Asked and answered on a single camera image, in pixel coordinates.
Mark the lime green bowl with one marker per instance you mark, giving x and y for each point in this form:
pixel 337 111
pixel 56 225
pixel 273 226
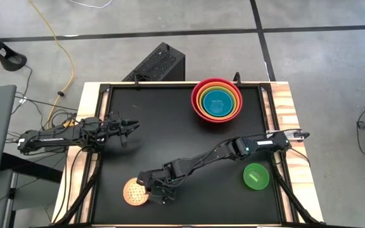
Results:
pixel 202 99

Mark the black computer tower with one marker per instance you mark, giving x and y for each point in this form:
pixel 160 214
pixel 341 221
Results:
pixel 157 65

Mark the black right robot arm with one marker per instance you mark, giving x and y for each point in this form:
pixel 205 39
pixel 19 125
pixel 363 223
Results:
pixel 265 143

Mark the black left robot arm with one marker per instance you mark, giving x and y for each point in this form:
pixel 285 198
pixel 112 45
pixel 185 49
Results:
pixel 49 137

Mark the small yellow perforated bowl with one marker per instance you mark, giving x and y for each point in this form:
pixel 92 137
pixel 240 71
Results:
pixel 133 193

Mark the black metal table frame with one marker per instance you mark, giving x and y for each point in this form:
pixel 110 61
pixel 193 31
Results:
pixel 170 85

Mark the blue bowl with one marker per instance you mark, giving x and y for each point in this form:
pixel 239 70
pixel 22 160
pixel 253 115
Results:
pixel 218 103

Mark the black table mat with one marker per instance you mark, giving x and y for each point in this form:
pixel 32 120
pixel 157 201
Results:
pixel 201 206

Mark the small translucent green bowl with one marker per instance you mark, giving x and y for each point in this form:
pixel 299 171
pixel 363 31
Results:
pixel 256 176

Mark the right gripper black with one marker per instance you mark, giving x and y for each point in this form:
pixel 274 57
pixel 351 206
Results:
pixel 157 180

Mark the orange bowl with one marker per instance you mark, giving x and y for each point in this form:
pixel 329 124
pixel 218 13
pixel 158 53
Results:
pixel 199 103

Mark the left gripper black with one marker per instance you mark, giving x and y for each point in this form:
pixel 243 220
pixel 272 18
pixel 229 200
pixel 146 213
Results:
pixel 112 130

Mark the large red bowl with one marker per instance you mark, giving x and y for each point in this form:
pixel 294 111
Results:
pixel 195 104

